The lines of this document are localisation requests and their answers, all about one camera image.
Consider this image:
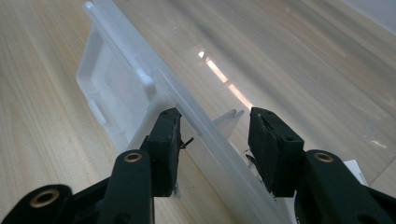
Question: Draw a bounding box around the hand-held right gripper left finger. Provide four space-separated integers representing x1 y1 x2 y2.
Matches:
140 106 183 198

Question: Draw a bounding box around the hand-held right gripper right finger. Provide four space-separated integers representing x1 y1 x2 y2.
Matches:
247 106 306 199

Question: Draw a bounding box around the clear plastic storage box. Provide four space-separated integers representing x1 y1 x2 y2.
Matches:
76 0 396 224

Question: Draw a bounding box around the small white printed cube box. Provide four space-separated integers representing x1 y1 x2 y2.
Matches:
342 159 370 189

